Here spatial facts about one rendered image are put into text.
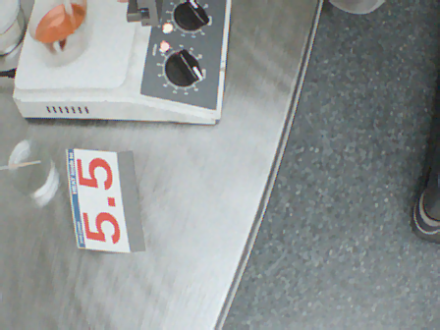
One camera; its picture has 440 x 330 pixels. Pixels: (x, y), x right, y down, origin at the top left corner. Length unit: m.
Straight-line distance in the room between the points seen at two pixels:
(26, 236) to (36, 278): 0.04
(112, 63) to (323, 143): 0.88
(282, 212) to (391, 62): 0.34
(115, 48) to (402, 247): 0.92
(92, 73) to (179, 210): 0.15
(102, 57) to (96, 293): 0.21
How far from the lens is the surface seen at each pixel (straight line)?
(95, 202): 0.98
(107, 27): 0.96
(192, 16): 0.99
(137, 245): 0.99
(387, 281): 1.76
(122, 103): 0.96
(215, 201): 1.00
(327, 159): 1.79
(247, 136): 1.01
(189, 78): 0.97
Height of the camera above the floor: 1.72
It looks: 75 degrees down
